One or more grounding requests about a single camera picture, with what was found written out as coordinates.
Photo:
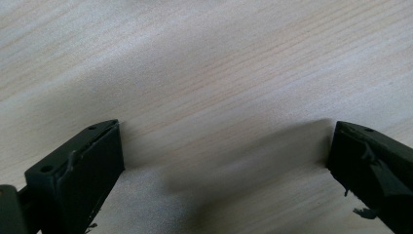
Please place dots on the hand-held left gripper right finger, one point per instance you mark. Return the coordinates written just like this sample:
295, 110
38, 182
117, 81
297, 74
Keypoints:
376, 169

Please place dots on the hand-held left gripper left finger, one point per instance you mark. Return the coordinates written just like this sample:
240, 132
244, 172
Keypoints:
78, 182

